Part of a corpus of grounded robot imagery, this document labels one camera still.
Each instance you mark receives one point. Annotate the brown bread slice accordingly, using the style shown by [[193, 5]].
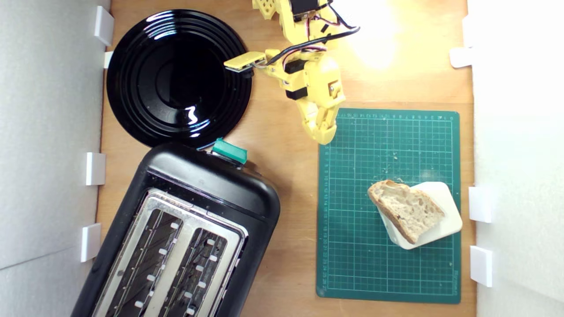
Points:
[[405, 207]]

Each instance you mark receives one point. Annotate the green toaster lever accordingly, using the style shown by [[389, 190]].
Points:
[[229, 151]]

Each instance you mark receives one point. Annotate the black two-slot toaster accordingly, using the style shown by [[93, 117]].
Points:
[[211, 185]]

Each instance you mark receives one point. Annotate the green cutting mat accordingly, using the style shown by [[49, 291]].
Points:
[[352, 264]]

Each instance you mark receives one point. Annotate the white block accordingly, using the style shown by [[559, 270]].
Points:
[[450, 221]]

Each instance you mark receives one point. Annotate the black plate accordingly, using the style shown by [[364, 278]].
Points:
[[145, 66]]

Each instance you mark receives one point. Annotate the yellow gripper camera mount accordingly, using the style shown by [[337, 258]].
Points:
[[242, 60]]

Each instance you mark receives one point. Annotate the small white wall clip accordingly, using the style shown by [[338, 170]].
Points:
[[108, 59], [461, 57]]

